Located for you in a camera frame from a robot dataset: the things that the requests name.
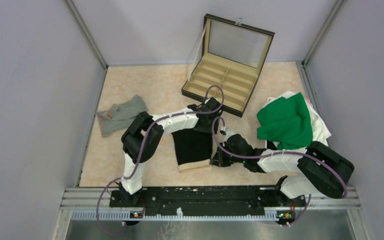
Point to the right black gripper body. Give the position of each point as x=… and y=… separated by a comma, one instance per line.
x=226, y=160

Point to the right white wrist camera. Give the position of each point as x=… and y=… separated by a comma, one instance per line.
x=226, y=133

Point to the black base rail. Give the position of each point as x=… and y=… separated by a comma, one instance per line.
x=205, y=201

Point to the white cloth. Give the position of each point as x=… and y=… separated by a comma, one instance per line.
x=320, y=130

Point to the black leather compartment box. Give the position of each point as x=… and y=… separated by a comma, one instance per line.
x=229, y=63

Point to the black underwear with beige waistband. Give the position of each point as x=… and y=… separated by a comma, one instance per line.
x=193, y=149

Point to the grey striped underwear orange trim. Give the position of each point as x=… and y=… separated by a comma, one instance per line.
x=120, y=116

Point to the white basket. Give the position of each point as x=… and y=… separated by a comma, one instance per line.
x=270, y=145

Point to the green cloth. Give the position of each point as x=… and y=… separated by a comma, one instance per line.
x=286, y=121

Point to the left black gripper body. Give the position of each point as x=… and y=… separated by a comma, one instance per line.
x=209, y=127

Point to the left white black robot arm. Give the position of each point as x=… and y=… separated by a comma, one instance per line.
x=141, y=139

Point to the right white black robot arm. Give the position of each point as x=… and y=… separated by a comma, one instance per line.
x=316, y=168

